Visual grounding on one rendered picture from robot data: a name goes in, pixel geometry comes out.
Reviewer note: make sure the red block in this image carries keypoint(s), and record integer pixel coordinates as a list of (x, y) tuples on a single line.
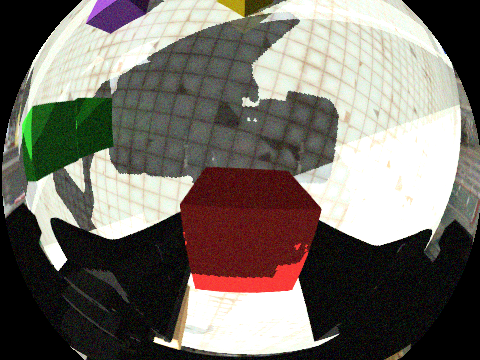
[(247, 230)]

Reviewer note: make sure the purple block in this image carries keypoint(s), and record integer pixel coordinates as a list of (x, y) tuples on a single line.
[(109, 15)]

